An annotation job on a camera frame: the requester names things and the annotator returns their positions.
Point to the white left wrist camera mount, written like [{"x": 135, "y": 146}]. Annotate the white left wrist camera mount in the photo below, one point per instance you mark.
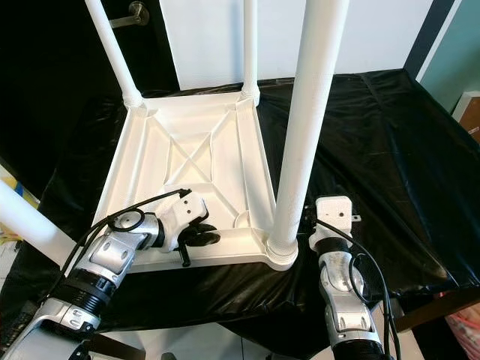
[{"x": 186, "y": 211}]

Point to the black door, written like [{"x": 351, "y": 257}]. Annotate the black door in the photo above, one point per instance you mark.
[{"x": 52, "y": 75}]

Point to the white plastic table leg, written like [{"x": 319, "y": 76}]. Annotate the white plastic table leg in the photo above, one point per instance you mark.
[
  {"x": 311, "y": 127},
  {"x": 114, "y": 56},
  {"x": 37, "y": 225},
  {"x": 250, "y": 52}
]

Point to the black plastic table cover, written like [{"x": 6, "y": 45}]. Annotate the black plastic table cover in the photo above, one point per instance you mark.
[{"x": 412, "y": 172}]

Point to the yellow box with blue band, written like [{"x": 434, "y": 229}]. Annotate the yellow box with blue band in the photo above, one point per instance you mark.
[{"x": 7, "y": 187}]

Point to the white plastic table top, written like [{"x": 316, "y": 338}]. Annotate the white plastic table top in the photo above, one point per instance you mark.
[{"x": 195, "y": 124}]

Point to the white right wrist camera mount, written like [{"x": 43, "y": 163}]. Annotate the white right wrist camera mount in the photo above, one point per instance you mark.
[{"x": 334, "y": 214}]

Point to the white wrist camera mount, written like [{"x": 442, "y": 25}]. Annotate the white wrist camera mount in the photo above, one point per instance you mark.
[
  {"x": 334, "y": 214},
  {"x": 186, "y": 211}
]

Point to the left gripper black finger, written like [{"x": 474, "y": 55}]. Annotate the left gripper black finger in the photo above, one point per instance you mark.
[
  {"x": 184, "y": 256},
  {"x": 202, "y": 236}
]

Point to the dark grey wall post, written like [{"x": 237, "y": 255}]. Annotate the dark grey wall post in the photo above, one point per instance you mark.
[{"x": 429, "y": 37}]

